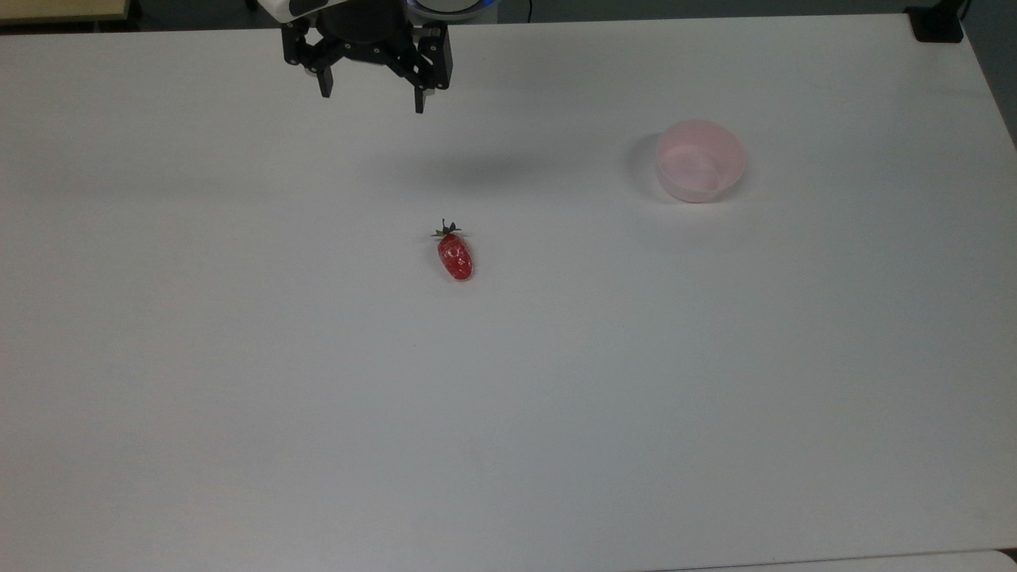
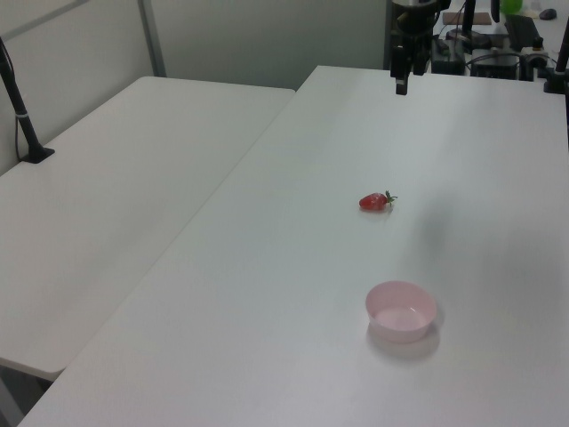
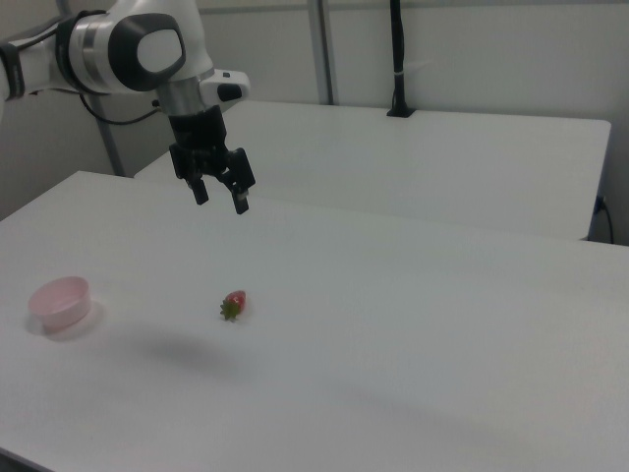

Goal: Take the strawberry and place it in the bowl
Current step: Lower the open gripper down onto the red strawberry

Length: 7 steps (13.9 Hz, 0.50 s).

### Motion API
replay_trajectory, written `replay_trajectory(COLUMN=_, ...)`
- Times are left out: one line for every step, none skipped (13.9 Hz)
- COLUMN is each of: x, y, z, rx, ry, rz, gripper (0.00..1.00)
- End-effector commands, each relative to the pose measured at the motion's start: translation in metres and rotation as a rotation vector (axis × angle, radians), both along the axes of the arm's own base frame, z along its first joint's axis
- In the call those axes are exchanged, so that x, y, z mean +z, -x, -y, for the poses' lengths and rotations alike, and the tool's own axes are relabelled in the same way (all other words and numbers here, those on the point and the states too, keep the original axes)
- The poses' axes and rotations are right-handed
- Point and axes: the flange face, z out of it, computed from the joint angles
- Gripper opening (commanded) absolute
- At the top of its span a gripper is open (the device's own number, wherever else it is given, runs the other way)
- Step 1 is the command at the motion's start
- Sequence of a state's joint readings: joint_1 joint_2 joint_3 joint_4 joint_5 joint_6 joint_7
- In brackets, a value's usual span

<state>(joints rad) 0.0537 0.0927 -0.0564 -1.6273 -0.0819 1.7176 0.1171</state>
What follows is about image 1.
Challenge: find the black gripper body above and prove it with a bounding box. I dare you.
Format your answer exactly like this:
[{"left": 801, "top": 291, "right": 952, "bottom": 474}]
[{"left": 315, "top": 0, "right": 420, "bottom": 50}]

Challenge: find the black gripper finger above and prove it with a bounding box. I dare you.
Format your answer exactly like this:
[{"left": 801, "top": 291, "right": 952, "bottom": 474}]
[
  {"left": 386, "top": 22, "right": 454, "bottom": 114},
  {"left": 281, "top": 17, "right": 351, "bottom": 99}
]

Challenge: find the red strawberry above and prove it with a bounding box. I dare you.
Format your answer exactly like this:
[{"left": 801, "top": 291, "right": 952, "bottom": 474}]
[{"left": 431, "top": 219, "right": 475, "bottom": 282}]

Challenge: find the pink translucent bowl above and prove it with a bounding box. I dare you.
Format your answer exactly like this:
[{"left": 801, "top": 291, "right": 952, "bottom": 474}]
[{"left": 655, "top": 119, "right": 748, "bottom": 204}]

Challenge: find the wooden board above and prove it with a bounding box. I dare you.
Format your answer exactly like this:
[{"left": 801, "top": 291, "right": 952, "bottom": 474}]
[{"left": 0, "top": 0, "right": 133, "bottom": 25}]

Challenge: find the black table clamp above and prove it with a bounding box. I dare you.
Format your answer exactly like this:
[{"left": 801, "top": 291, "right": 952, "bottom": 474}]
[{"left": 904, "top": 0, "right": 972, "bottom": 44}]

